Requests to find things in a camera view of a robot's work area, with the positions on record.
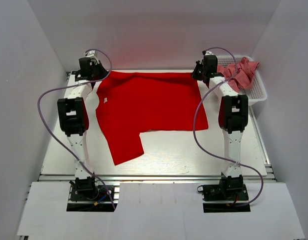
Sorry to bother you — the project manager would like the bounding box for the red t-shirt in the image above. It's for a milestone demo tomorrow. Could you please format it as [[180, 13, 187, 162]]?
[[96, 71, 209, 165]]

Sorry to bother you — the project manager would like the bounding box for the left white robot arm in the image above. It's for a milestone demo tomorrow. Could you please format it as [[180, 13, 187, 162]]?
[[57, 52, 108, 180]]

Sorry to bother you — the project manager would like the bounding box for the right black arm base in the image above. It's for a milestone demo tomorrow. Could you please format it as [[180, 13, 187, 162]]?
[[197, 175, 251, 213]]

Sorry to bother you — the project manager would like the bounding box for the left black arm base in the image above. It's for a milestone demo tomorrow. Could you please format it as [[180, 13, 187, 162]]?
[[66, 177, 119, 213]]

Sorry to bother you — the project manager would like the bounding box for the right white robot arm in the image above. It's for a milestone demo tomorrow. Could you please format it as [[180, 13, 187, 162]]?
[[192, 51, 248, 178]]

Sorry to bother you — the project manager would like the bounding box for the pink t-shirt in basket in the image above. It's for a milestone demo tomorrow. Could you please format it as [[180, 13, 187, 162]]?
[[217, 57, 259, 92]]

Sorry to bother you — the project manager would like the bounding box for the white plastic basket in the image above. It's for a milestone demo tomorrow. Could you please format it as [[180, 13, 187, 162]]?
[[217, 55, 268, 106]]

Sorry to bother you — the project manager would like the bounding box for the aluminium table rail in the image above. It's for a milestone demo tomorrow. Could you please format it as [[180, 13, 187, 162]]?
[[37, 159, 277, 183]]

